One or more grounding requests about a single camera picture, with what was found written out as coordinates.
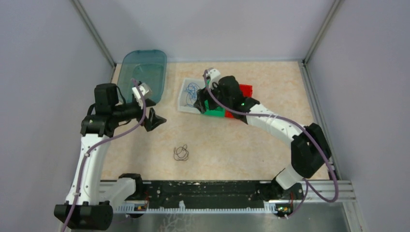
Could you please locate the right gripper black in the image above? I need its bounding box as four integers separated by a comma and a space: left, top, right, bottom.
194, 79, 232, 114

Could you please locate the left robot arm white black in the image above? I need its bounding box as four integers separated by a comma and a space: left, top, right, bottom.
54, 81, 166, 231

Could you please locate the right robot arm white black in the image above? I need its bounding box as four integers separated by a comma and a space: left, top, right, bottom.
194, 69, 332, 199

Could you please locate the white plastic bin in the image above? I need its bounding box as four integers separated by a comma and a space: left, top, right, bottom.
177, 78, 205, 114

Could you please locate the green plastic bin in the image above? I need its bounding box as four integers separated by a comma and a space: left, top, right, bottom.
202, 87, 225, 118

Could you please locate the red plastic bin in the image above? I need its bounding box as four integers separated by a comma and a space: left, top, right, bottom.
224, 84, 253, 118

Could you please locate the teal transparent plastic tray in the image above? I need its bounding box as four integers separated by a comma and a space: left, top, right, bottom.
117, 50, 167, 103

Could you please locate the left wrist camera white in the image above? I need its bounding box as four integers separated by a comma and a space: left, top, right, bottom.
132, 83, 152, 108

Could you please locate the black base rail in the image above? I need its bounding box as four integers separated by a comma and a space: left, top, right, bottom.
126, 180, 295, 209

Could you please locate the white cable duct strip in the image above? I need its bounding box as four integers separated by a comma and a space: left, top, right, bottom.
114, 202, 292, 215

